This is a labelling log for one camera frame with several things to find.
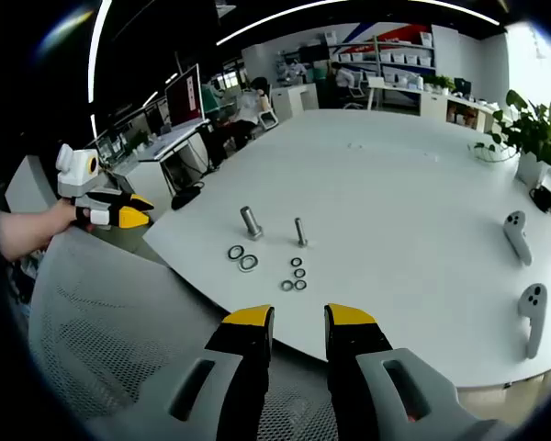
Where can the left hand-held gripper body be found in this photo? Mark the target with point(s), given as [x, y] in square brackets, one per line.
[75, 167]

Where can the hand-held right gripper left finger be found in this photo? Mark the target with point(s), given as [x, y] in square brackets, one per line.
[239, 349]

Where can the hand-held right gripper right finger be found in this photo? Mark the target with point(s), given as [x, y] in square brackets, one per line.
[363, 353]

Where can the large steel threaded stud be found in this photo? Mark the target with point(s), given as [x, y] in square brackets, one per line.
[250, 222]

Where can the small steel threaded stud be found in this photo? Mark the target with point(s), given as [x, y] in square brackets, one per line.
[300, 229]

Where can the person's left hand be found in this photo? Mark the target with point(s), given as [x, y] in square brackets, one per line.
[66, 215]

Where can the white office workstation desk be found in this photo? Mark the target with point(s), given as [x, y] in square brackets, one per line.
[165, 149]

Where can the white mesh office chair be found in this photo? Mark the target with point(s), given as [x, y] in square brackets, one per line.
[110, 312]

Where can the computer monitor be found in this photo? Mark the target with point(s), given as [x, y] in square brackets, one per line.
[183, 98]

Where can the curved ceiling light strip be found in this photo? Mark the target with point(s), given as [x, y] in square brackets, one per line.
[94, 46]
[275, 18]

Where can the white handheld controller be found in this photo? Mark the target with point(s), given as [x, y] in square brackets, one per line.
[534, 317]
[518, 234]

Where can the black power adapter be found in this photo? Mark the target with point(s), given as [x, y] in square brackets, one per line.
[543, 198]

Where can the white plant pot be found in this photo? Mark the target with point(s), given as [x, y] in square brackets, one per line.
[530, 170]

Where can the white desk with legs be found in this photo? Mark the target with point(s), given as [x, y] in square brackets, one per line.
[385, 82]

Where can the small potted plants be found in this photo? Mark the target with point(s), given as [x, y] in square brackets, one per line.
[441, 82]

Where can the green leafy plant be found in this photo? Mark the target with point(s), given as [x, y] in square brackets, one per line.
[542, 128]

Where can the shelf with white bins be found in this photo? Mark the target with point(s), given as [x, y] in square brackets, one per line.
[395, 57]

